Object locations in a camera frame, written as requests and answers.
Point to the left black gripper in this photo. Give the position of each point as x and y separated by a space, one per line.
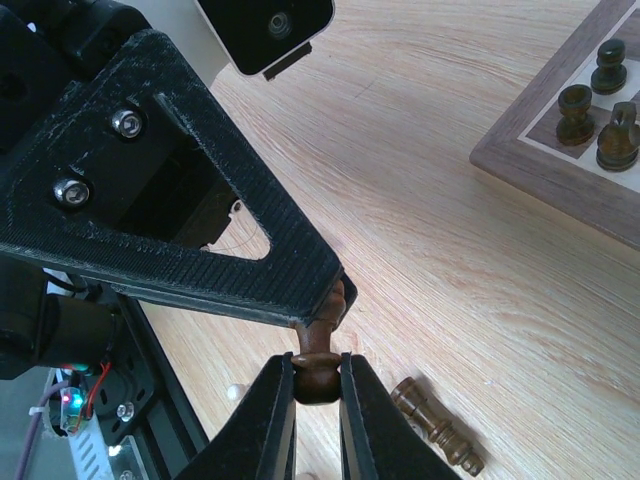
45 45

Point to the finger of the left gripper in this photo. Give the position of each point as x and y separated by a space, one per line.
139 178

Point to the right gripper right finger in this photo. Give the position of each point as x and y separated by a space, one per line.
376 440

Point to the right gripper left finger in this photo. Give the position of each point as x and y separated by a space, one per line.
259 439

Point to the dark knight chess piece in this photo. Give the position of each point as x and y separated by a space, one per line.
618 142

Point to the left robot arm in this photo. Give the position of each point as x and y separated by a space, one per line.
49 318

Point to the wooden chess board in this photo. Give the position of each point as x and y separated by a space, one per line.
522 149

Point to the black aluminium frame rail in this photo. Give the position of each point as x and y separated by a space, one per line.
142 397

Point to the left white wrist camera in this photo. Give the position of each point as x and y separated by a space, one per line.
266 37

